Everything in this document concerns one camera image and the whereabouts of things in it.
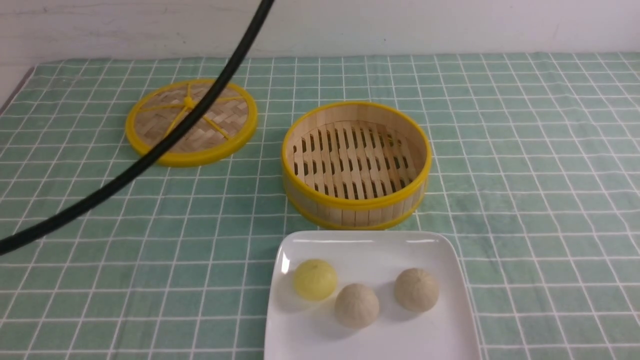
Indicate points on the yellow steamed bun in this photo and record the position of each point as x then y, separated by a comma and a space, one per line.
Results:
315, 280

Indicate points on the white steamed bun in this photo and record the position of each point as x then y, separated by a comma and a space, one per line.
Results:
356, 306

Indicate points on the beige steamed bun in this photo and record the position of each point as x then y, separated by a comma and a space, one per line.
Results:
416, 290

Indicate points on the white square plate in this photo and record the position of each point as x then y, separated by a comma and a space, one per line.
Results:
296, 329

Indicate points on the yellow bamboo steamer basket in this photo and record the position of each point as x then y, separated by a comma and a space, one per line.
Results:
355, 166

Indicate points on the green checkered tablecloth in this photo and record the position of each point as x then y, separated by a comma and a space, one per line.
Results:
535, 181

